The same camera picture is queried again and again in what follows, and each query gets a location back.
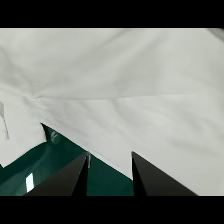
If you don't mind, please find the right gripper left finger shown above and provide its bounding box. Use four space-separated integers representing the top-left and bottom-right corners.
24 151 91 197

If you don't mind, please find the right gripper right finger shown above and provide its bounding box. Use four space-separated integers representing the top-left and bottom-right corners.
131 151 198 197

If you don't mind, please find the white T-shirt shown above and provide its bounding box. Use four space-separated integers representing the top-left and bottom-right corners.
0 28 224 197

